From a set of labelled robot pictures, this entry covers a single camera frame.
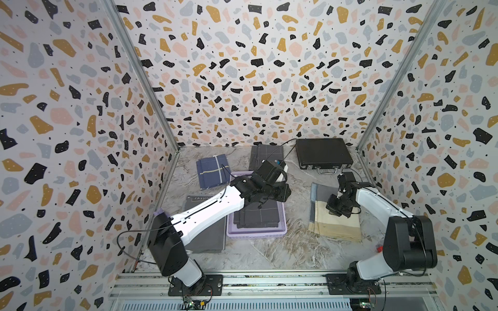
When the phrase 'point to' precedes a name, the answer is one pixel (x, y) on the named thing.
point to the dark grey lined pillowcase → (261, 152)
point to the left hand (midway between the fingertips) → (291, 191)
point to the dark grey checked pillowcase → (266, 216)
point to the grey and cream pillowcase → (323, 223)
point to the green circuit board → (194, 304)
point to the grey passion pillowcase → (212, 238)
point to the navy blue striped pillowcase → (213, 171)
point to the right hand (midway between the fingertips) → (329, 210)
